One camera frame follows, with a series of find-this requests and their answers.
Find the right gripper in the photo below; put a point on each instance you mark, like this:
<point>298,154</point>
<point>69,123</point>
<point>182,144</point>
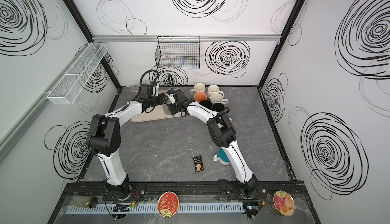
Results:
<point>170,105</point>

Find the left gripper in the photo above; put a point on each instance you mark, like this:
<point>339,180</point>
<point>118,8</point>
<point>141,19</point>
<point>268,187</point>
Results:
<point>159,99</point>

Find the light grey mug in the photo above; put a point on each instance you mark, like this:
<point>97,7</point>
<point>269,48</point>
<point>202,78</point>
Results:
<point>166,110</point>

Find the tall dark grey mug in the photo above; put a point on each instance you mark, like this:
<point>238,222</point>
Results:
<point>135,91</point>

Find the cream and orange mug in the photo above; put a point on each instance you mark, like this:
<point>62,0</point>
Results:
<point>200,96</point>

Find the large white mug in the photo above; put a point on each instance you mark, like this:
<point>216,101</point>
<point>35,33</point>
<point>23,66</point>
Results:
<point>214,89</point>

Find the cream speckled mug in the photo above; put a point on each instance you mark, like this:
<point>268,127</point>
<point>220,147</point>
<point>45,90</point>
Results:
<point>218,98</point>

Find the black mug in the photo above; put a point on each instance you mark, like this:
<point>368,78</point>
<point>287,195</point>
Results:
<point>219,107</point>

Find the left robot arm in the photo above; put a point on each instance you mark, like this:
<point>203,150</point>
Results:
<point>104,137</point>

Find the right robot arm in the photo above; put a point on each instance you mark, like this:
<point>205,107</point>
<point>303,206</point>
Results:
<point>222,133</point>

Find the teal lidded white mug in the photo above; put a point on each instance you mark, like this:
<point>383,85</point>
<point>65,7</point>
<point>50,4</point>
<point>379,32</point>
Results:
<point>222,158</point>

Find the beige serving tray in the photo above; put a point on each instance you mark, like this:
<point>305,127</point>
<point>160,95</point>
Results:
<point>153,113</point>

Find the black snack packet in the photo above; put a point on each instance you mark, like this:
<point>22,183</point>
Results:
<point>198,163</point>

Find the red round tin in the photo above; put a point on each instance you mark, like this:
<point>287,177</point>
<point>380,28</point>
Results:
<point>168,204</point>

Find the small clear jar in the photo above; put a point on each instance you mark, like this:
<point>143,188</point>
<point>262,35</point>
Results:
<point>84,202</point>

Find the pink yellow round tin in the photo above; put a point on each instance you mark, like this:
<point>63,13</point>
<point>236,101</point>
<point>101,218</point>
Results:
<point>283,203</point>

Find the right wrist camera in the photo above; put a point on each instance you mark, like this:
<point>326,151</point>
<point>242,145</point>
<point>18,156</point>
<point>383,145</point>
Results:
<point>171,98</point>

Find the black wire basket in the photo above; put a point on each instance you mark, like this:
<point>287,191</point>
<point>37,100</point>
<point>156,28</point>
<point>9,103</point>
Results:
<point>179,51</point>

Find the white mesh wall shelf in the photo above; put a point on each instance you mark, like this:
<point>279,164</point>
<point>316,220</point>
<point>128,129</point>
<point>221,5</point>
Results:
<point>78,73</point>

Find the white slotted cable duct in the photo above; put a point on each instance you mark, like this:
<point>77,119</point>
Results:
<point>149,208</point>

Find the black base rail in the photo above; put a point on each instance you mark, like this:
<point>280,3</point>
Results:
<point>229,189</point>

